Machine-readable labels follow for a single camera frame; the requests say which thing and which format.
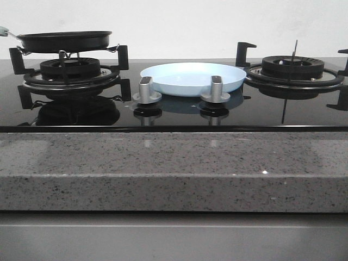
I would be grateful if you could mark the light blue plate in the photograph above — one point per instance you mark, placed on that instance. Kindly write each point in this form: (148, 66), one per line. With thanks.
(191, 79)

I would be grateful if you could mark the black frying pan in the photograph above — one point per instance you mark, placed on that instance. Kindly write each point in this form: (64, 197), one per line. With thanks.
(70, 42)

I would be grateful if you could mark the left silver stove knob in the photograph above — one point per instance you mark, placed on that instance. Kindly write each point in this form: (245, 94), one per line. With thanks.
(146, 94)

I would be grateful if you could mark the silver stove knob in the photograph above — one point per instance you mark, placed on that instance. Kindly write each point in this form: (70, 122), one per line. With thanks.
(146, 94)
(216, 94)

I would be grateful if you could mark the right silver stove knob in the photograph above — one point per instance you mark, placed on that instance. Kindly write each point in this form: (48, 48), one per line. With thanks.
(216, 94)

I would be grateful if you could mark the left black pan support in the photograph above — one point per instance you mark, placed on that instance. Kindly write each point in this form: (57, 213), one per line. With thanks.
(34, 82)

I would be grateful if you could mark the black pan support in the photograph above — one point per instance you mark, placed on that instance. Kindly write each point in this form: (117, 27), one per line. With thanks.
(34, 82)
(330, 79)

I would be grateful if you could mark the left black gas burner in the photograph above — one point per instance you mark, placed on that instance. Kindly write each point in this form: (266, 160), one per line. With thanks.
(76, 68)

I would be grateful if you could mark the black gas burner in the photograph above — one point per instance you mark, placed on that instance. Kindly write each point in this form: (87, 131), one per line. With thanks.
(300, 68)
(76, 68)

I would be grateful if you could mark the right black gas burner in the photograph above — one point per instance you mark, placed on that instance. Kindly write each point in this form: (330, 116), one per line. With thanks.
(300, 68)

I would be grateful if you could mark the right black pan support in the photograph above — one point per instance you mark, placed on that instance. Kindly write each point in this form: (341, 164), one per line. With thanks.
(330, 79)

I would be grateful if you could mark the black glass cooktop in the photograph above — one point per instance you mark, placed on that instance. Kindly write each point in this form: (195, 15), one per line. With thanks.
(251, 108)

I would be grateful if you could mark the grey cabinet drawer front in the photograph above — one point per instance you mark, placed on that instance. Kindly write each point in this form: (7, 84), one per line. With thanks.
(155, 236)

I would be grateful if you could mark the wire pan trivet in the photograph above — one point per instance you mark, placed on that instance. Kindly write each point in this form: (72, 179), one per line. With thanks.
(68, 54)

